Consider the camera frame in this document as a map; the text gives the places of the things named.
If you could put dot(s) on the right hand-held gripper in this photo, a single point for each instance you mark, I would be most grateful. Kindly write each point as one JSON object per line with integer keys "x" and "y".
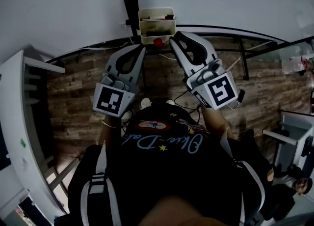
{"x": 220, "y": 92}

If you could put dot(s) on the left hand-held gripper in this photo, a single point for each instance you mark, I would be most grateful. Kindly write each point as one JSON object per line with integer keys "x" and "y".
{"x": 108, "y": 99}

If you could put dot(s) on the person's left forearm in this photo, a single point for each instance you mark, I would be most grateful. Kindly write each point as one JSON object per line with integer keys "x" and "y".
{"x": 110, "y": 135}

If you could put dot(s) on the person's right forearm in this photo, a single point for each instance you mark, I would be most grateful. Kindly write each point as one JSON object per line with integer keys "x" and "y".
{"x": 214, "y": 121}

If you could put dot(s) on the cream plastic desk organizer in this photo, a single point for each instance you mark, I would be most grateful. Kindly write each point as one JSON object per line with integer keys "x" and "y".
{"x": 144, "y": 39}

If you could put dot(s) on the black rectangular object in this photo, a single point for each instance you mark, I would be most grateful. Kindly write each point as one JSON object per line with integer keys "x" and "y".
{"x": 169, "y": 17}

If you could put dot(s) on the red round magnet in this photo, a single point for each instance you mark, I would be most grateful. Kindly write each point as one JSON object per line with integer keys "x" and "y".
{"x": 158, "y": 42}

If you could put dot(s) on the beige stick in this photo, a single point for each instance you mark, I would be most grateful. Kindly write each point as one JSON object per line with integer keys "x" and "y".
{"x": 235, "y": 62}

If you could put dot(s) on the person's left white shoe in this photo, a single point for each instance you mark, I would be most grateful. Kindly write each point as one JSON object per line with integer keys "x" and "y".
{"x": 146, "y": 102}

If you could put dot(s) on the person's white shoe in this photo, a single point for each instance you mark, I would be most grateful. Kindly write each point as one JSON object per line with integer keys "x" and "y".
{"x": 146, "y": 102}
{"x": 169, "y": 102}

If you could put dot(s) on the person's right white shoe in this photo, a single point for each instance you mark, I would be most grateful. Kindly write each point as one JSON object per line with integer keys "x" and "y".
{"x": 169, "y": 102}

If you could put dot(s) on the black phone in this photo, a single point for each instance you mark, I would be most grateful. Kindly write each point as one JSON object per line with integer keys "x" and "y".
{"x": 241, "y": 95}

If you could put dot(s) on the frosted glass door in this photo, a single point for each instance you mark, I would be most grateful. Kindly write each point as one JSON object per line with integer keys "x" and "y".
{"x": 269, "y": 50}

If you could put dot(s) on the clear plastic bag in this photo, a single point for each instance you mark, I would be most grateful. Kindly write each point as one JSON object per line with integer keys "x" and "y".
{"x": 294, "y": 63}

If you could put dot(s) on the black printed T-shirt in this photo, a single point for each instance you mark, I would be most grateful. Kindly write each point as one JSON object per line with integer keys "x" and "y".
{"x": 171, "y": 171}

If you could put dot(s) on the white shelf unit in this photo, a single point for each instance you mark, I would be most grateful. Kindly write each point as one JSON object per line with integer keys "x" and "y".
{"x": 12, "y": 112}

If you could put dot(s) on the small white desk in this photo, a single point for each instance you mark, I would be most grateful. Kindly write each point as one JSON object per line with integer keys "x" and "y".
{"x": 294, "y": 131}

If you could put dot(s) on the dark blue panel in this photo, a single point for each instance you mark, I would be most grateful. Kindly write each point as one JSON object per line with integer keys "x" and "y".
{"x": 3, "y": 151}

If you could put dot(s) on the person's face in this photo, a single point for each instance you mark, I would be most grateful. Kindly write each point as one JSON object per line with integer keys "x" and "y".
{"x": 176, "y": 212}

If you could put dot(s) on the white wall socket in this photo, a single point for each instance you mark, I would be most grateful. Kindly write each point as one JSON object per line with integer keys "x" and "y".
{"x": 123, "y": 24}

